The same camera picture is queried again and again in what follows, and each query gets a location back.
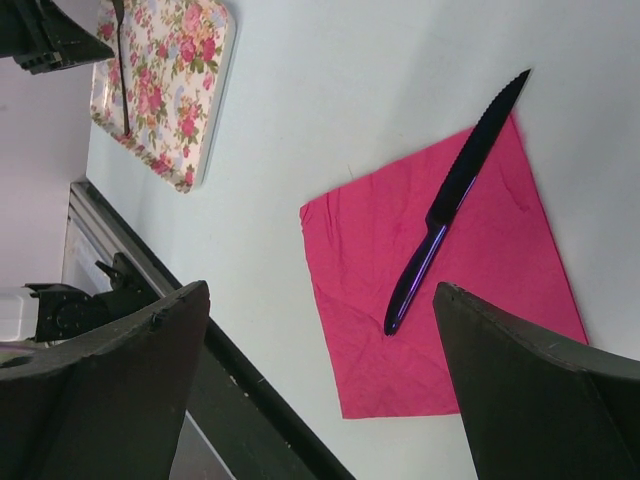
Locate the floral tray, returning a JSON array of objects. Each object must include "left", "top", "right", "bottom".
[{"left": 90, "top": 1, "right": 236, "bottom": 193}]

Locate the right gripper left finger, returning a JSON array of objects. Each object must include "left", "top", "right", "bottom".
[{"left": 1, "top": 281, "right": 209, "bottom": 479}]

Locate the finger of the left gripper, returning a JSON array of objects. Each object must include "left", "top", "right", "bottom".
[{"left": 1, "top": 0, "right": 114, "bottom": 74}]

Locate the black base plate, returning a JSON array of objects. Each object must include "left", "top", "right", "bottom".
[{"left": 70, "top": 180, "right": 352, "bottom": 479}]

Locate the pink paper napkin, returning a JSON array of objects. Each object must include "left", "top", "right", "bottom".
[{"left": 299, "top": 115, "right": 588, "bottom": 420}]

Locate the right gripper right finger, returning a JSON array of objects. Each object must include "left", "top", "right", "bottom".
[{"left": 433, "top": 282, "right": 639, "bottom": 479}]

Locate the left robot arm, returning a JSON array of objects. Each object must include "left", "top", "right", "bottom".
[{"left": 1, "top": 1, "right": 158, "bottom": 344}]

